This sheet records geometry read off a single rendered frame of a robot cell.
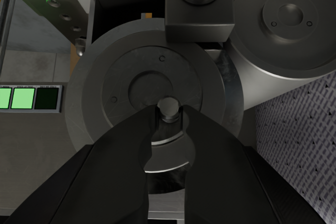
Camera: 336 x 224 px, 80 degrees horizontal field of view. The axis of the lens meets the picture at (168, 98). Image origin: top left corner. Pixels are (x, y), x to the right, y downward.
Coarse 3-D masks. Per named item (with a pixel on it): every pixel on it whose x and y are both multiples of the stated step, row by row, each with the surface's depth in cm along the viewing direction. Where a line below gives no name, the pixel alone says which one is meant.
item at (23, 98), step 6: (18, 90) 51; (24, 90) 51; (30, 90) 51; (18, 96) 51; (24, 96) 50; (30, 96) 50; (12, 102) 50; (18, 102) 50; (24, 102) 50; (30, 102) 50
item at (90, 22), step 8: (96, 0) 20; (96, 8) 20; (88, 16) 19; (96, 16) 20; (104, 16) 22; (112, 16) 25; (120, 16) 28; (128, 16) 33; (136, 16) 40; (88, 24) 19; (96, 24) 20; (104, 24) 22; (112, 24) 25; (120, 24) 28; (88, 32) 19; (96, 32) 20; (104, 32) 22; (88, 40) 18
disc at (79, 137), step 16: (112, 32) 18; (128, 32) 18; (96, 48) 18; (208, 48) 17; (80, 64) 17; (224, 64) 17; (80, 80) 17; (224, 80) 17; (80, 96) 17; (240, 96) 16; (80, 112) 16; (224, 112) 16; (240, 112) 16; (80, 128) 16; (80, 144) 16; (160, 144) 16; (160, 176) 15; (176, 176) 15; (160, 192) 15
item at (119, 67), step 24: (144, 48) 15; (168, 48) 15; (120, 72) 15; (144, 72) 15; (168, 72) 15; (192, 72) 15; (120, 96) 15; (144, 96) 15; (192, 96) 14; (120, 120) 14
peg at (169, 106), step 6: (168, 96) 12; (162, 102) 12; (168, 102) 12; (174, 102) 12; (162, 108) 12; (168, 108) 12; (174, 108) 12; (162, 114) 11; (168, 114) 11; (174, 114) 11; (168, 120) 12; (174, 120) 13
